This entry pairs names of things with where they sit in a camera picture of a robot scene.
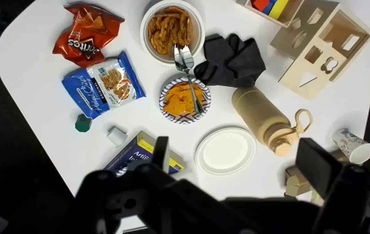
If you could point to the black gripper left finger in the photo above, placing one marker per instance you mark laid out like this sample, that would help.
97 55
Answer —
158 154

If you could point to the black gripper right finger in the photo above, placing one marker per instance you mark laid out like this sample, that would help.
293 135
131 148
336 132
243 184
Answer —
316 165

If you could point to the wooden shape sorter box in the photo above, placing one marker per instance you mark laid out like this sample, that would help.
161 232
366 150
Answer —
320 40

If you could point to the brown wooden block box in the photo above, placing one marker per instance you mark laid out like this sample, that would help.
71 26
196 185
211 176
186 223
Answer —
280 11

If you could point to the blue yellow book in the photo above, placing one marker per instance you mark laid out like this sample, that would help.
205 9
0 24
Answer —
140 146

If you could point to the patterned paper cup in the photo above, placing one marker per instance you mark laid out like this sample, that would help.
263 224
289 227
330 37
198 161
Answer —
351 145

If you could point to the patterned paper bowl of chips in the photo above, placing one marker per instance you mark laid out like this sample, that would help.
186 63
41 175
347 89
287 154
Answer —
175 100

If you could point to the tan water bottle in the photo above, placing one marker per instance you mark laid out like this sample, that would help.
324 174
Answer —
267 122

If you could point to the white plastic lid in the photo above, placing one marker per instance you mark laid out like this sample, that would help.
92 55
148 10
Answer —
225 150

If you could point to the green bottle cap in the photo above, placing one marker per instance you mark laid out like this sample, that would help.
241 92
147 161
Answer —
82 123

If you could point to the blue snack bag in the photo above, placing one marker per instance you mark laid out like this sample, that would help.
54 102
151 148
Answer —
104 85

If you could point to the metal spoon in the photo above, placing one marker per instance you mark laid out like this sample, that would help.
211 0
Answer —
183 61

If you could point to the dark grey cloth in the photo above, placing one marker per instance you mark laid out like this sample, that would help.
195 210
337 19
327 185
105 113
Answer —
229 61

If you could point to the white bowl of pretzels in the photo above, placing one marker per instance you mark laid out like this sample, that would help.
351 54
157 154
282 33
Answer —
166 23

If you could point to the red Doritos chip bag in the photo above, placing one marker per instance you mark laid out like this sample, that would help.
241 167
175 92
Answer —
91 29

